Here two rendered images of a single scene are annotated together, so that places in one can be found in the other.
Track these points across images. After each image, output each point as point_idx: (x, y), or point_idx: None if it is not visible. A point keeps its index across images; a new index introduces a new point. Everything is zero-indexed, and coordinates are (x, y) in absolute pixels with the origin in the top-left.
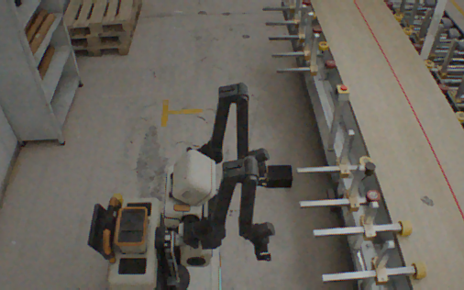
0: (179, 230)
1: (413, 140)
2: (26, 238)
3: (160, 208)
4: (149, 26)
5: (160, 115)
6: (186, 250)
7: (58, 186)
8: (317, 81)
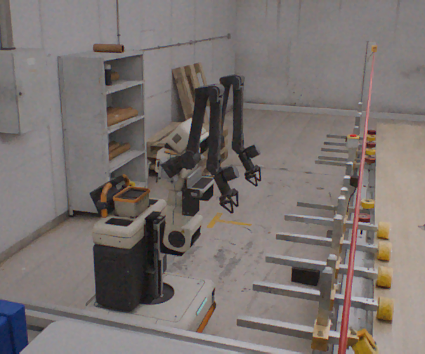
0: (161, 159)
1: None
2: (37, 267)
3: (165, 211)
4: None
5: (208, 220)
6: (169, 219)
7: (88, 244)
8: (362, 187)
